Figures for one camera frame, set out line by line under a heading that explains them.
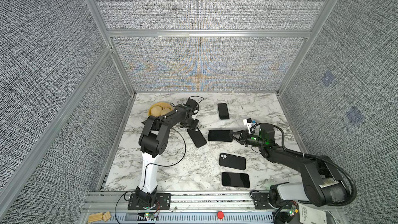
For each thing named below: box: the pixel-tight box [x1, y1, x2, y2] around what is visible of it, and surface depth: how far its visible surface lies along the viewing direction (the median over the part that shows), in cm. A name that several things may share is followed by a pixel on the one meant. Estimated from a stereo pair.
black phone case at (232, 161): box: [218, 152, 247, 171], surface depth 88 cm
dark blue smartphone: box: [217, 103, 230, 120], surface depth 112 cm
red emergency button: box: [217, 210, 224, 220], surface depth 70 cm
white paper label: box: [297, 203, 328, 224], surface depth 70 cm
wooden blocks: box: [87, 211, 112, 223], surface depth 70 cm
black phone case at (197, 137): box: [187, 126, 207, 148], surface depth 97 cm
